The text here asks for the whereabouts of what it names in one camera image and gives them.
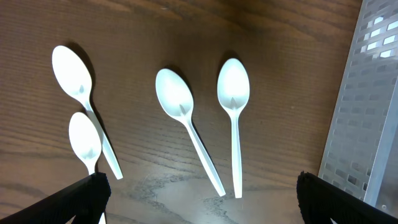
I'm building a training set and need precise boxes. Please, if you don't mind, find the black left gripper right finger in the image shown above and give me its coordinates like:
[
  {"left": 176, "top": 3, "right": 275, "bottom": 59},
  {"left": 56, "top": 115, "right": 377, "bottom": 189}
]
[{"left": 296, "top": 171, "right": 397, "bottom": 224}]

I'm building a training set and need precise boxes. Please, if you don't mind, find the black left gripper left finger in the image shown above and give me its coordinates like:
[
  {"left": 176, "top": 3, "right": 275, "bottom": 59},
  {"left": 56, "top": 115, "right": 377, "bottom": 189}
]
[{"left": 1, "top": 172, "right": 111, "bottom": 224}]

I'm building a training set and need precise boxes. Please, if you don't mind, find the white spoon under left arm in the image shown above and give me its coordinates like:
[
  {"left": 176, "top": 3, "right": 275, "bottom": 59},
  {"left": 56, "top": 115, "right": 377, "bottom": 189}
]
[{"left": 68, "top": 111, "right": 107, "bottom": 224}]

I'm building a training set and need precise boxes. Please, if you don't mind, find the clear perforated plastic basket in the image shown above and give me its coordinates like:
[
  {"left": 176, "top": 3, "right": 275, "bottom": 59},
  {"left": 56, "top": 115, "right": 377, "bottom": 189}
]
[{"left": 318, "top": 0, "right": 397, "bottom": 217}]

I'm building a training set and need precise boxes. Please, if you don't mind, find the white spoon far left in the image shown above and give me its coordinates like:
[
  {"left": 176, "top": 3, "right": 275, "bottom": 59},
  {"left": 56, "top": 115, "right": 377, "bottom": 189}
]
[{"left": 52, "top": 45, "right": 123, "bottom": 180}]

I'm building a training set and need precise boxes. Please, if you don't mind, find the white spoon near basket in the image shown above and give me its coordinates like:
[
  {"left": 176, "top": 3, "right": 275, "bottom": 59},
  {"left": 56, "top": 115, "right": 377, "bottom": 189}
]
[{"left": 217, "top": 58, "right": 250, "bottom": 198}]

